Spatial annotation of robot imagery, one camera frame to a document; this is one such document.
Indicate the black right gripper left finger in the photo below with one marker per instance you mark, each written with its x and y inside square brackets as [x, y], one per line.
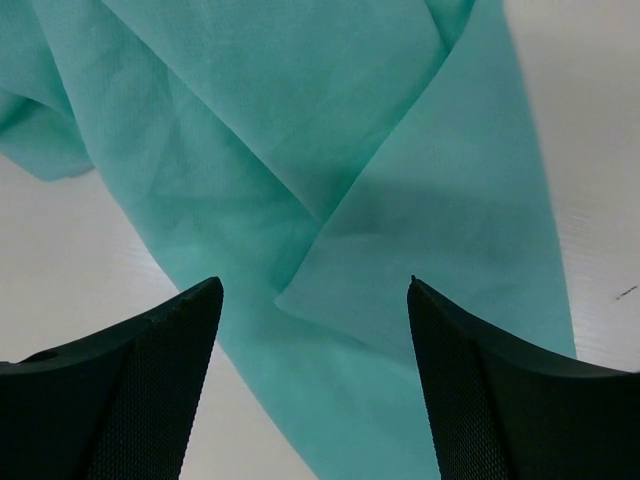
[117, 404]

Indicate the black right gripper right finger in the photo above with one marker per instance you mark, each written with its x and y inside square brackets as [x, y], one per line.
[500, 407]

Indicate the teal t shirt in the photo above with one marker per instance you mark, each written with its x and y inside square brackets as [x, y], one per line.
[315, 156]

